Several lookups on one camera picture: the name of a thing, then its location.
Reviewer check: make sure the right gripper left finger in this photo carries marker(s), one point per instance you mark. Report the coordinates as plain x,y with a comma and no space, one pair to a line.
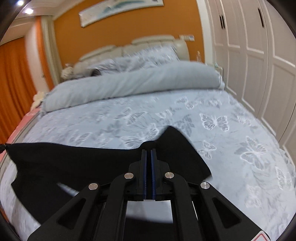
97,212

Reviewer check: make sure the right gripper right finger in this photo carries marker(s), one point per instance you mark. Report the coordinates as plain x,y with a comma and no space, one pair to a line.
199,211

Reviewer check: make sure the black pants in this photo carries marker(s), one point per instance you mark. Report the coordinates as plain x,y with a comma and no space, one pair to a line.
42,167

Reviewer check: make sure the butterfly print bed sheet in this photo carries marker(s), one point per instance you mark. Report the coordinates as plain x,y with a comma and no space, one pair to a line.
248,166

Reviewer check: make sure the pink topped drawer bench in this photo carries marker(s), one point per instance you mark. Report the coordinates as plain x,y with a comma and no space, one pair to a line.
18,135

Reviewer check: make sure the white flower plush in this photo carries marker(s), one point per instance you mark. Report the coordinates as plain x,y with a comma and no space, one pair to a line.
37,100

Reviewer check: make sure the grey rolled duvet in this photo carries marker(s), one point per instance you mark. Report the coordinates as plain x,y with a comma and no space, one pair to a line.
173,76

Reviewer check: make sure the orange curtain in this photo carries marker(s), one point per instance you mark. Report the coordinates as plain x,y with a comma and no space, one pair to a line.
17,87

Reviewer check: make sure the beige leather headboard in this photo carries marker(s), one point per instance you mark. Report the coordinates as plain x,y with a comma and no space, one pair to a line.
113,51

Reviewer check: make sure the grey patterned pillow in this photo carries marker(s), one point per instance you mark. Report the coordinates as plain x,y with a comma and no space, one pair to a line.
151,57

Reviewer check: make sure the white wardrobe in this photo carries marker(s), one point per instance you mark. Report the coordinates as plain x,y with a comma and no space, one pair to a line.
256,50

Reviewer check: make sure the wall switch panel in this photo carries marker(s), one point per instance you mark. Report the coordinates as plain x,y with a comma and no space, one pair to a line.
188,38

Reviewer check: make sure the framed wall painting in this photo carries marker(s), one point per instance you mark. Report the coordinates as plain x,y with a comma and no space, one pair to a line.
106,9

